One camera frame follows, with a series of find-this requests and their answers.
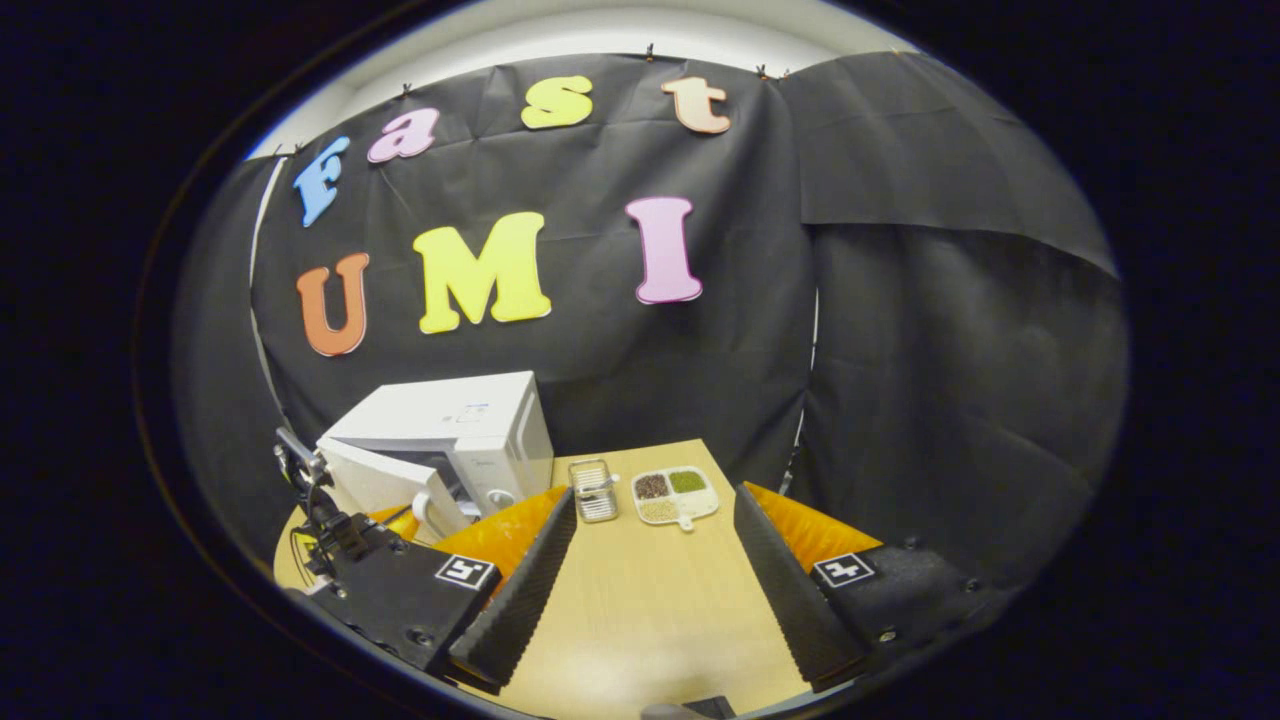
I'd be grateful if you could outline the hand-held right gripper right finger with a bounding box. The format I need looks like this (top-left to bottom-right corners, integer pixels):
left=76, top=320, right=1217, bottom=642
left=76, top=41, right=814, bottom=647
left=733, top=483, right=1001, bottom=693

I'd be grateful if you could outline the metal wire basket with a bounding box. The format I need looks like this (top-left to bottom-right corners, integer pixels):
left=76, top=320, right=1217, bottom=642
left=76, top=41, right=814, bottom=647
left=568, top=458, right=621, bottom=524

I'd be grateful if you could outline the black backdrop cloth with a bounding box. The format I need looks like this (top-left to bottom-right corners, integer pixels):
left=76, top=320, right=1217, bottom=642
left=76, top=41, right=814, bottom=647
left=170, top=50, right=1131, bottom=591

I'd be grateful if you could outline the white microwave oven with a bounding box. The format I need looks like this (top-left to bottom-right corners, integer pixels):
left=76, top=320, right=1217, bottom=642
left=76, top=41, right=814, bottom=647
left=315, top=371, right=556, bottom=541

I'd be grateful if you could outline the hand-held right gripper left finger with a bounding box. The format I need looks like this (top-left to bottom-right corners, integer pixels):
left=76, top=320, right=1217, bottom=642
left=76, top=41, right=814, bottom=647
left=300, top=487, right=579, bottom=696

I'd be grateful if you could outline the divided white grain dish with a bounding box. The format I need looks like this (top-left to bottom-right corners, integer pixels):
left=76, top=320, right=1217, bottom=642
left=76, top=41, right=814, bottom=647
left=631, top=466, right=720, bottom=532

